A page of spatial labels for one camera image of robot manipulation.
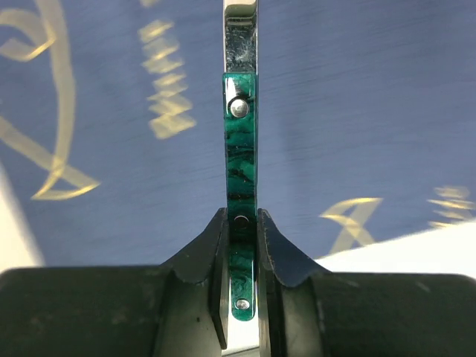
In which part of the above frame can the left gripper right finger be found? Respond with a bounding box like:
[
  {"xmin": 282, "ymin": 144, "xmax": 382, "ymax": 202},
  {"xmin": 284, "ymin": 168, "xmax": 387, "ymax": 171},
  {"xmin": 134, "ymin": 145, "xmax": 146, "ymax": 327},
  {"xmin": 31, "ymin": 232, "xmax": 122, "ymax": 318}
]
[{"xmin": 257, "ymin": 209, "xmax": 475, "ymax": 357}]

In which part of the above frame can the blue cloth placemat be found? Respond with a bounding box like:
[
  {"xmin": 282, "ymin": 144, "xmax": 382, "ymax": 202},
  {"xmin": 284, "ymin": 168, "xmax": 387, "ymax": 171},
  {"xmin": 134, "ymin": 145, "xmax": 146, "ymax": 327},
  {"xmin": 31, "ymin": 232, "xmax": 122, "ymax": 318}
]
[{"xmin": 1, "ymin": 1, "xmax": 475, "ymax": 275}]

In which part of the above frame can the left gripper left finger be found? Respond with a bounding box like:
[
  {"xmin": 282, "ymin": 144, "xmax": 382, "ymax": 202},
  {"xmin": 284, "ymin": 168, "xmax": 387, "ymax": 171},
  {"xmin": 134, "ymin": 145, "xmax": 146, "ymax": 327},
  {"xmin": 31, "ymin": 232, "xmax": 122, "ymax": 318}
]
[{"xmin": 1, "ymin": 209, "xmax": 228, "ymax": 356}]

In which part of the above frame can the black handled knife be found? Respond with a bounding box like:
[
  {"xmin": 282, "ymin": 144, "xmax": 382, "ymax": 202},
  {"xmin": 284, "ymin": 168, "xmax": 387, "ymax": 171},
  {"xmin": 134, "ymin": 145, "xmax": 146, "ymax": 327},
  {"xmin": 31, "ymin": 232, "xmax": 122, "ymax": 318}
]
[{"xmin": 222, "ymin": 1, "xmax": 258, "ymax": 321}]

